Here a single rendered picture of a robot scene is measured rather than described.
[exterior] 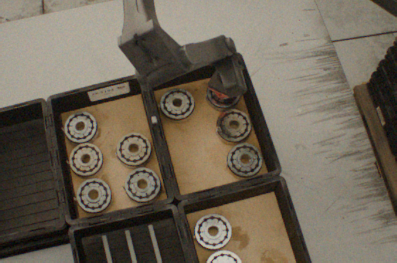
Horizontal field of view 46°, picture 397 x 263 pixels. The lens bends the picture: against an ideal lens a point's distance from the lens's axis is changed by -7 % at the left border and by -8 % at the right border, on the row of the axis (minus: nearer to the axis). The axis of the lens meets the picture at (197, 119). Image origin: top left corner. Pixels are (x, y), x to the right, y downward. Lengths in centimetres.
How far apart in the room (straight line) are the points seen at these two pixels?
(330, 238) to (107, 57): 98
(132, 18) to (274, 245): 79
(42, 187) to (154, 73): 70
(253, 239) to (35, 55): 102
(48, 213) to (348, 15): 205
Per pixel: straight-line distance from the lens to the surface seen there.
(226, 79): 128
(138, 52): 87
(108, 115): 152
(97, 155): 145
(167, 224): 140
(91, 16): 189
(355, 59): 273
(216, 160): 145
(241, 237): 140
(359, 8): 295
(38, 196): 148
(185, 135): 148
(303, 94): 173
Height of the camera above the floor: 220
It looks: 66 degrees down
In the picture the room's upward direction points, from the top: 2 degrees clockwise
